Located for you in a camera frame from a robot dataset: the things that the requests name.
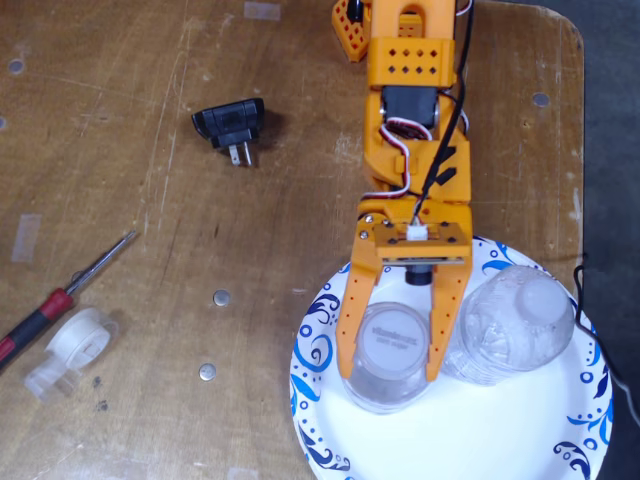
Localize white blue patterned paper plate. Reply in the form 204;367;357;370
288;234;615;480

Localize black camera cable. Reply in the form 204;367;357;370
410;0;476;231

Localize red white servo wires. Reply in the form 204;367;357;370
379;89;471;199

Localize clear tape dispenser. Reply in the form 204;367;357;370
23;307;120;404

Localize black power plug adapter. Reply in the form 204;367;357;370
191;97;266;168

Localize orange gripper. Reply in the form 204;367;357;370
334;197;475;381

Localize red black screwdriver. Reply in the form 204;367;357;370
0;229;138;374

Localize clear crinkled water bottle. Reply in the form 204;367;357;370
442;264;575;387

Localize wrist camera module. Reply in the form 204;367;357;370
373;221;475;289

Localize vitaminwater bottle purple label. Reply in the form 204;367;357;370
341;301;436;416

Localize thin black cable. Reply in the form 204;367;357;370
569;253;640;436

